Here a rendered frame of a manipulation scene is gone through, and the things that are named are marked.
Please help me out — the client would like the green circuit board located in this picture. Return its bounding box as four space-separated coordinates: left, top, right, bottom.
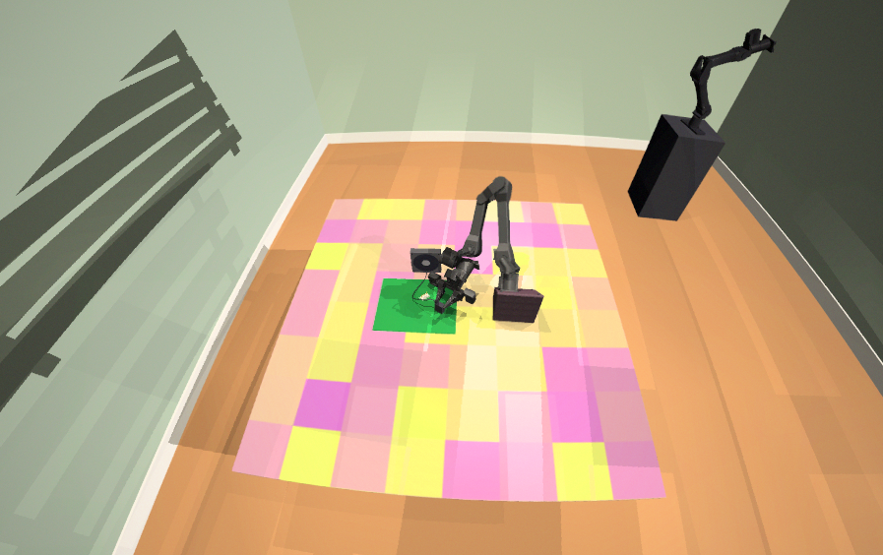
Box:
372 278 457 335

